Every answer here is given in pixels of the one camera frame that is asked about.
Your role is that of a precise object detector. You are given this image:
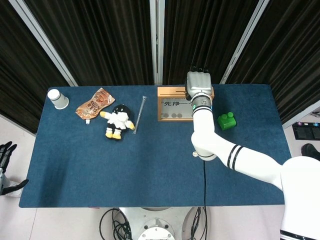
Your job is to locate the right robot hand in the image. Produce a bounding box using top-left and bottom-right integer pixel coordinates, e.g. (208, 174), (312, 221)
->
(184, 64), (214, 99)

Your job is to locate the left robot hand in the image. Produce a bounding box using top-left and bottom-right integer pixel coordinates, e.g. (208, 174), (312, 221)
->
(0, 141), (30, 197)

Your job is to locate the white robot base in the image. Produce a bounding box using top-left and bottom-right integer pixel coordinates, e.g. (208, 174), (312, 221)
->
(119, 206), (201, 240)

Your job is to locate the dark pleated curtain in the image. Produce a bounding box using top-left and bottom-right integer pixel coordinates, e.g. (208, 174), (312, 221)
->
(0, 0), (70, 135)
(162, 0), (261, 86)
(23, 0), (155, 87)
(224, 0), (320, 125)

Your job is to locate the green toy block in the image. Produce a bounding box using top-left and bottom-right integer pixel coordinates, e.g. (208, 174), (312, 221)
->
(216, 112), (238, 131)

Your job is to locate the white paper cup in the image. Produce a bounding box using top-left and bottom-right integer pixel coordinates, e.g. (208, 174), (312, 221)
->
(47, 87), (70, 110)

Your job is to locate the black white plush toy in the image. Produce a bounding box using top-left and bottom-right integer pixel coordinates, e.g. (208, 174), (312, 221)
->
(99, 103), (136, 141)

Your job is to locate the orange snack pouch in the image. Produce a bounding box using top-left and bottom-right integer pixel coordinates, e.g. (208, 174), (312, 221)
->
(75, 87), (116, 125)

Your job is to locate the blue table mat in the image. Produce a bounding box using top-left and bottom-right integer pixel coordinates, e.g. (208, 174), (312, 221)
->
(18, 84), (293, 208)

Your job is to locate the black box with stickers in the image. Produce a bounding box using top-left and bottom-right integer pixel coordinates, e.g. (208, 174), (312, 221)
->
(292, 121), (320, 141)

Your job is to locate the black shoe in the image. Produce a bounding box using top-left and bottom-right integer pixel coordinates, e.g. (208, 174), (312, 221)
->
(301, 143), (320, 161)

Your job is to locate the wooden coin box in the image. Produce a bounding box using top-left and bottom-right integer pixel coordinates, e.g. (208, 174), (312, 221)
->
(157, 86), (215, 123)

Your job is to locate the grey metal frame post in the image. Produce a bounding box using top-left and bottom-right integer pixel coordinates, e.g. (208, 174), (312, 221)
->
(8, 0), (79, 87)
(282, 99), (320, 130)
(149, 0), (166, 85)
(219, 0), (271, 85)

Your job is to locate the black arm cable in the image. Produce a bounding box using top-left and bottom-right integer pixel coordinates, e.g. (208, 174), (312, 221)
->
(202, 159), (208, 208)

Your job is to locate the black cable bundle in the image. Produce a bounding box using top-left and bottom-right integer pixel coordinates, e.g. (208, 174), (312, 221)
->
(189, 206), (208, 240)
(99, 207), (133, 240)

